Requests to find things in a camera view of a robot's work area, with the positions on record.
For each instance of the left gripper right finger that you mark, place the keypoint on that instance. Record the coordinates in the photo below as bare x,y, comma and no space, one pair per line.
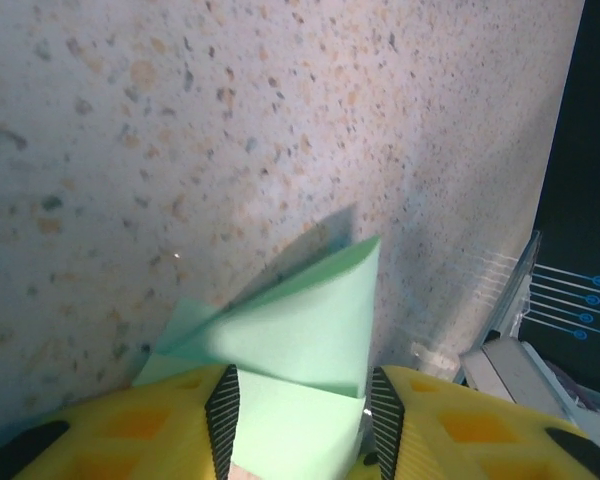
430,440

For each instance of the aluminium table side rail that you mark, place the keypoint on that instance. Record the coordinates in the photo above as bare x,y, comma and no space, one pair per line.
515,290

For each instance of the aluminium mounting beam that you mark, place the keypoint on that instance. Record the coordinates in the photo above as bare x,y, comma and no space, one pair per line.
505,370

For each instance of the green paper sheet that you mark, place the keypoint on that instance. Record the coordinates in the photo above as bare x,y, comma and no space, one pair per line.
305,325

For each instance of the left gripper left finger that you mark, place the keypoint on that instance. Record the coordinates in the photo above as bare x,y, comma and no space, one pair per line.
180,440

